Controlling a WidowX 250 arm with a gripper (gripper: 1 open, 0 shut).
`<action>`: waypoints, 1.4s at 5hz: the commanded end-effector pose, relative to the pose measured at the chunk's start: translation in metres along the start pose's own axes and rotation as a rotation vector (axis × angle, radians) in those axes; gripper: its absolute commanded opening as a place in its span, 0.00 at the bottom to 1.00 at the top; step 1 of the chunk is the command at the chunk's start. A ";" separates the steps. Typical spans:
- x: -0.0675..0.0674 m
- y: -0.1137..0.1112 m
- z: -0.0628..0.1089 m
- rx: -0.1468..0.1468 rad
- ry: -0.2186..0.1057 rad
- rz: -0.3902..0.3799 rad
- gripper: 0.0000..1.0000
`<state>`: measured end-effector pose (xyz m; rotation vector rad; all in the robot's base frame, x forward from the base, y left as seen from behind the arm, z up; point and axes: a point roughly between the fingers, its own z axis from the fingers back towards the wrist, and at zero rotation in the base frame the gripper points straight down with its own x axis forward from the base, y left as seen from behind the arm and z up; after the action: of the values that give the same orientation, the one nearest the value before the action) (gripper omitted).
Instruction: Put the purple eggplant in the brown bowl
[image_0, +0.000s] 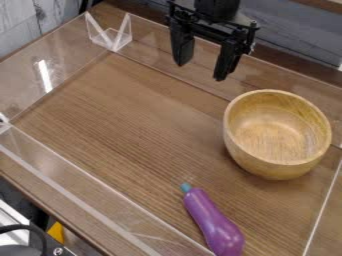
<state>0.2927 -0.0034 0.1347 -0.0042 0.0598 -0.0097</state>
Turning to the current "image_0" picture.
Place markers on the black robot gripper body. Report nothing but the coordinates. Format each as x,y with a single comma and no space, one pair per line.
215,20

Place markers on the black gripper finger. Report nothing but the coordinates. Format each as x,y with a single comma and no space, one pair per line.
181,42
227,59

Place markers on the purple toy eggplant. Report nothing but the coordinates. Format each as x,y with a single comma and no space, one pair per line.
223,237

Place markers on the light wooden bowl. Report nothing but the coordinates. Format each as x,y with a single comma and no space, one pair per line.
276,134

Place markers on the clear acrylic corner bracket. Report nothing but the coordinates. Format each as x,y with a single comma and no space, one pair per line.
112,39

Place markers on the clear acrylic front wall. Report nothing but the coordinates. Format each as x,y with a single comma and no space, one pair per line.
93,210

